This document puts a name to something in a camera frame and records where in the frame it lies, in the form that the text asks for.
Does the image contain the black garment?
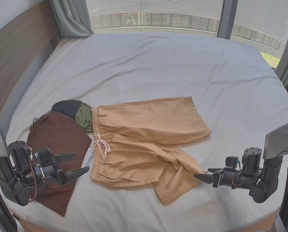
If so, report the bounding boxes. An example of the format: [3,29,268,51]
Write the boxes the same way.
[51,100,82,120]

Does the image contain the grey-green curtain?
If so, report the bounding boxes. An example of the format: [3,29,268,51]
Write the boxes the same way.
[47,0,95,38]

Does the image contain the green garment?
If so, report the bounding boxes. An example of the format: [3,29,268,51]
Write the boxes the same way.
[75,102,94,133]

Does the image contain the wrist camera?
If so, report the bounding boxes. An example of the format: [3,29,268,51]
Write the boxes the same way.
[36,147,54,167]
[225,156,239,170]

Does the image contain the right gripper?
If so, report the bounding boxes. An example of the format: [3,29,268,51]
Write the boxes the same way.
[194,167,243,188]

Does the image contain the bed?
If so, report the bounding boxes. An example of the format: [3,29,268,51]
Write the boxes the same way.
[0,0,288,232]

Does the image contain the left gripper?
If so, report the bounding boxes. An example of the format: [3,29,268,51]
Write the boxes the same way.
[35,152,90,188]

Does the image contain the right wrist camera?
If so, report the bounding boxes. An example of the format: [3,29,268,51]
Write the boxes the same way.
[225,156,239,170]

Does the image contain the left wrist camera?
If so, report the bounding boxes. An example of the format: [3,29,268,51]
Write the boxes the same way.
[36,147,54,167]

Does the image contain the brown shorts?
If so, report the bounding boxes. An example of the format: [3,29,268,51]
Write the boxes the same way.
[27,111,92,217]

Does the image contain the white garment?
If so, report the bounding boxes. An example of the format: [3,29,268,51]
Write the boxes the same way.
[82,147,95,168]

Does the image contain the tan shorts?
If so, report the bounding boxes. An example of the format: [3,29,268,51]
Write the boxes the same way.
[90,96,211,205]

